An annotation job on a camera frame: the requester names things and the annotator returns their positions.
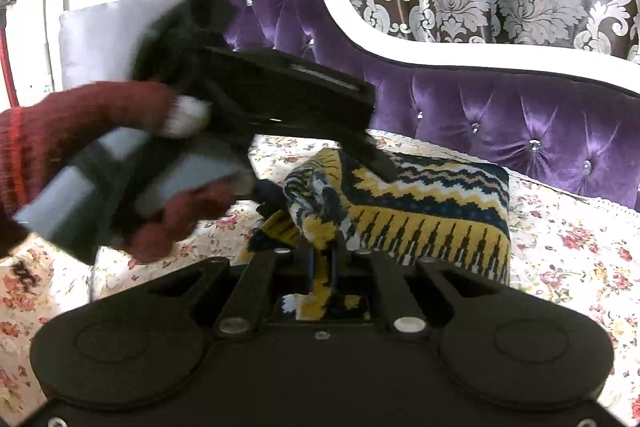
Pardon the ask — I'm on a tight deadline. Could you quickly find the floral sofa blanket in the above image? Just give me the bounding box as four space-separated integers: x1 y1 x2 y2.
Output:
0 129 640 427

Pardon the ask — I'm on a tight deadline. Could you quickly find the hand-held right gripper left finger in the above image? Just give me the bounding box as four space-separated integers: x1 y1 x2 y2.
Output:
146 241 318 340

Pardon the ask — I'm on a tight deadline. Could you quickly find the navy yellow patterned knit sweater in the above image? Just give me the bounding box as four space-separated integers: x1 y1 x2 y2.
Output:
245 147 512 323

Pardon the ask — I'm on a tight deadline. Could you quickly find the person's left hand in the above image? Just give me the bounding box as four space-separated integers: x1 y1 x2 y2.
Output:
0 81 237 265

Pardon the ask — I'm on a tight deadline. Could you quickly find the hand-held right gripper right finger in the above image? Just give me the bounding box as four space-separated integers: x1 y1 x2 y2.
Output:
328 239 502 341

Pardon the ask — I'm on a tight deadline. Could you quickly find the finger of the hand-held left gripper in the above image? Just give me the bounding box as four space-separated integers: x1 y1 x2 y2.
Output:
344 136 397 182

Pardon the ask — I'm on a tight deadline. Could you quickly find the grey cushion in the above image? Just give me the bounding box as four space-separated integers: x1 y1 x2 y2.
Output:
59 0 203 94

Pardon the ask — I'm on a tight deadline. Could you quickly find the purple velvet sofa white frame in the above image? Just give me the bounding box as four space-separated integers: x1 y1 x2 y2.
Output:
167 0 640 214

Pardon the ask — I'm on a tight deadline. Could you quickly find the red black upright appliance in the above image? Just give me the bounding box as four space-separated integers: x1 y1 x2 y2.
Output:
0 0 25 108

